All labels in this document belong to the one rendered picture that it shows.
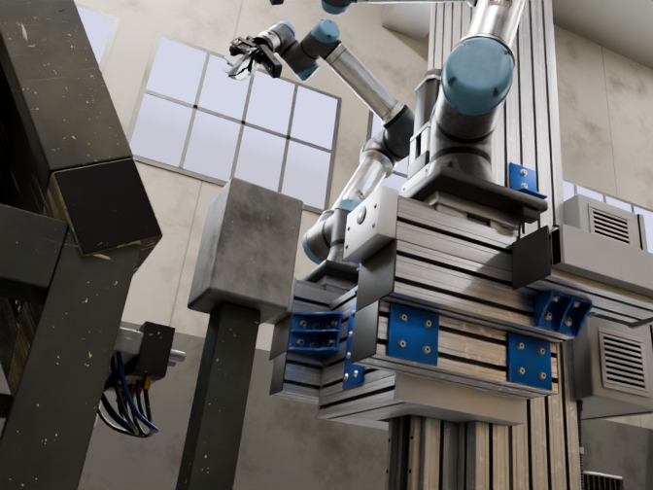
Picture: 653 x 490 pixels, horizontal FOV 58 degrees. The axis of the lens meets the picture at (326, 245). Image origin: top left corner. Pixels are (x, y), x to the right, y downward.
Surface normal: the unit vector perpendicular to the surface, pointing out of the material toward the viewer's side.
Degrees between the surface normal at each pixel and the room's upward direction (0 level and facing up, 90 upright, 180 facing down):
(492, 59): 97
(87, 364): 90
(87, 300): 90
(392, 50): 90
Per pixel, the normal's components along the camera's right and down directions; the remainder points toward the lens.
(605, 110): 0.39, -0.33
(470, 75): -0.09, -0.29
